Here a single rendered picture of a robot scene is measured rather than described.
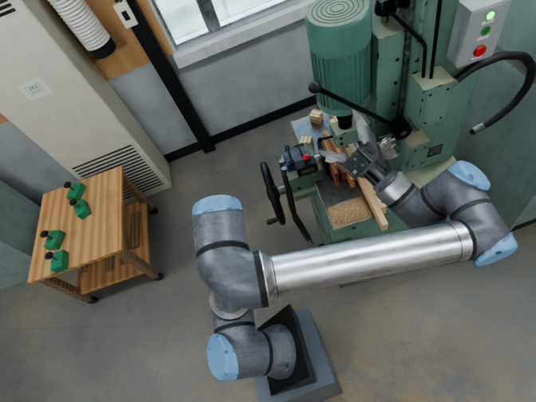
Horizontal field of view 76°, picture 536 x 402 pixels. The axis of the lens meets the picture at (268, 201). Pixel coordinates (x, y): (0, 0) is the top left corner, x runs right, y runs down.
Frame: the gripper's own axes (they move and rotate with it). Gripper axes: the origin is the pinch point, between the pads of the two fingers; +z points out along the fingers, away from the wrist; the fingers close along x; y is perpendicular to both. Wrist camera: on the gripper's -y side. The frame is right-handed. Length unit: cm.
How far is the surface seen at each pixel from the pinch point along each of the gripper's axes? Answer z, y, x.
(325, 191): -10.0, -25.2, 30.6
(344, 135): -1.0, -29.7, 10.8
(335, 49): 14.5, -4.1, -14.5
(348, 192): -16.6, -26.8, 25.0
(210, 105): 98, -121, 101
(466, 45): -9.3, -17.7, -33.4
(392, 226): -42, -50, 34
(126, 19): 135, -58, 59
